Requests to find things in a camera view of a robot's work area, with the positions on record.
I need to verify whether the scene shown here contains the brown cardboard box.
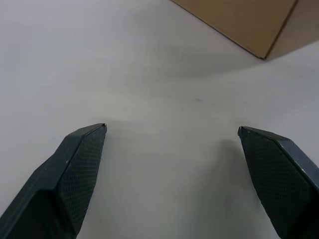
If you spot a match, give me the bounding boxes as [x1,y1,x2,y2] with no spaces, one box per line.
[170,0,319,61]

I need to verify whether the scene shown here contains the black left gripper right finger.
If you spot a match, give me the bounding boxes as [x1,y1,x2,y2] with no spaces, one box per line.
[237,126,319,239]

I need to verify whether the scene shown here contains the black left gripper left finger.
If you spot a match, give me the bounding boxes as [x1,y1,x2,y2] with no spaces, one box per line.
[0,122,108,239]

